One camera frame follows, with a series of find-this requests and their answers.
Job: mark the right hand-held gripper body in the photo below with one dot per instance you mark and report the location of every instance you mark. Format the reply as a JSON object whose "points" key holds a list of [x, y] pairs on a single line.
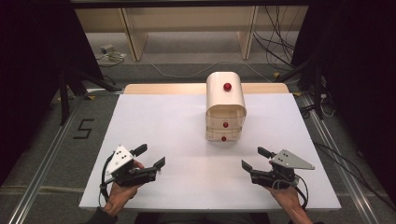
{"points": [[289, 161]]}

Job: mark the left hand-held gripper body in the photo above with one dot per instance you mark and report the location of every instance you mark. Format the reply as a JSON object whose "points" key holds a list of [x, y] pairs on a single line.
{"points": [[120, 161]]}

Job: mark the shallow clear drawer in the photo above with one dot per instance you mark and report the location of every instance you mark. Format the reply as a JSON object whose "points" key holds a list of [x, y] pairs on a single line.
{"points": [[216, 136]]}

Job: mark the tall clear drawer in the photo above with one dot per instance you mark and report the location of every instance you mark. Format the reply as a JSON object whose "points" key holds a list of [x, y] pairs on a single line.
{"points": [[218, 122]]}

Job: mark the cream drawer cabinet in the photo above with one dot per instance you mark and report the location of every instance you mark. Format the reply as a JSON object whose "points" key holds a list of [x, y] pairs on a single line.
{"points": [[221, 96]]}

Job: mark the person's left hand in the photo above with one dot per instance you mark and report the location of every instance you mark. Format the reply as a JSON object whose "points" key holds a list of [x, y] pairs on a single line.
{"points": [[120, 197]]}

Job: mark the person's right hand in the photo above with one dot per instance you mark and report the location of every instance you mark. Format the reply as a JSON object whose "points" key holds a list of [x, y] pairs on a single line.
{"points": [[289, 197]]}

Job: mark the white board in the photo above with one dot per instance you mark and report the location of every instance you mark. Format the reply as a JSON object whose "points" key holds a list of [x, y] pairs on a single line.
{"points": [[186, 174]]}

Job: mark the wooden table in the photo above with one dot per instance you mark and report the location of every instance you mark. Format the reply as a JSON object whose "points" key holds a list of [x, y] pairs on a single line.
{"points": [[168, 89]]}

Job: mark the black stand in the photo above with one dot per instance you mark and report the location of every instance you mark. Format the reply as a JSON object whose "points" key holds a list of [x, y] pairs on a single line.
{"points": [[64, 99], [317, 93]]}

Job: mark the white power strip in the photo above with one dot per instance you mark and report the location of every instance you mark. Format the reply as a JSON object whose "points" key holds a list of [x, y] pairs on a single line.
{"points": [[112, 55]]}

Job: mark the dark curtain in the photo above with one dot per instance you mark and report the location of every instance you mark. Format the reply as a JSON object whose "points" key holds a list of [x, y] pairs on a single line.
{"points": [[358, 62], [28, 62]]}

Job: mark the beige desk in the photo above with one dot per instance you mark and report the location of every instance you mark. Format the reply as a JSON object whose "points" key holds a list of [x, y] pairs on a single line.
{"points": [[193, 18]]}

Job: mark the metal floor rail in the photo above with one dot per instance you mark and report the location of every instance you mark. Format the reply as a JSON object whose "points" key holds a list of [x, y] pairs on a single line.
{"points": [[339, 168], [40, 174]]}

